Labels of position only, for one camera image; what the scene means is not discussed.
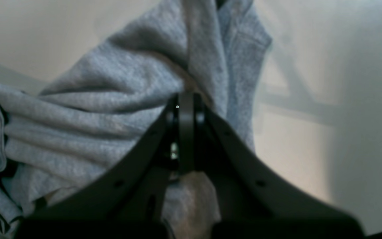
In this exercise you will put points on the grey T-shirt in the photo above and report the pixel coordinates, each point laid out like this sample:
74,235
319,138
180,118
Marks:
84,122

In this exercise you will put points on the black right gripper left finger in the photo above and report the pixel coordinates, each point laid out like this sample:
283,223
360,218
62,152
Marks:
124,203

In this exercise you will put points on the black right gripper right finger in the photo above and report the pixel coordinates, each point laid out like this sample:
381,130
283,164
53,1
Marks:
254,202

